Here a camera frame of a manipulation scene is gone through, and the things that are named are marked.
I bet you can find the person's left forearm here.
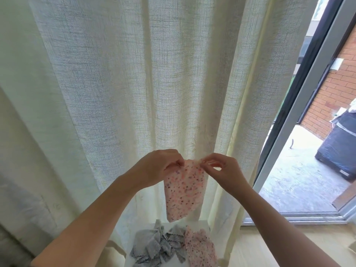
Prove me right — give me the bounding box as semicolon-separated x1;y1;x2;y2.
30;174;146;267

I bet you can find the person's right forearm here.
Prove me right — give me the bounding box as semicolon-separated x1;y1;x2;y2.
236;185;336;267

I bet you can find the person's left hand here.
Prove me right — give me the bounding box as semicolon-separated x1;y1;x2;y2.
129;149;186;190

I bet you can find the person's right hand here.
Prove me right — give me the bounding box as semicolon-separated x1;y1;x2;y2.
199;153;252;199

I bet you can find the dark blue tarpaulin cover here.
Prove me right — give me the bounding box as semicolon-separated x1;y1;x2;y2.
315;114;356;181

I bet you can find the pile of grey cloths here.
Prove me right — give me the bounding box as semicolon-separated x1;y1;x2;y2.
131;220;169;267
165;222;190;263

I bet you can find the white linen curtain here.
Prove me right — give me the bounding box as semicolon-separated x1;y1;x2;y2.
0;0;323;267

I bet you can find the white patterned cloth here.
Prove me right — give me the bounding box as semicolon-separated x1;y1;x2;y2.
331;98;356;125

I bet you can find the brown wooden board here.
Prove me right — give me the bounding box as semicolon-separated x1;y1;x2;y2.
333;181;356;211

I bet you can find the white table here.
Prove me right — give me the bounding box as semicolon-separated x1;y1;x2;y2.
123;220;219;267

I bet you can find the pink floral cloth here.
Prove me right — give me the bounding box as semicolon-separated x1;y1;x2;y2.
163;159;208;223
184;225;219;267

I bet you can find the white sliding door frame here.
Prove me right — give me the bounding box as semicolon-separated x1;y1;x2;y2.
242;0;356;226

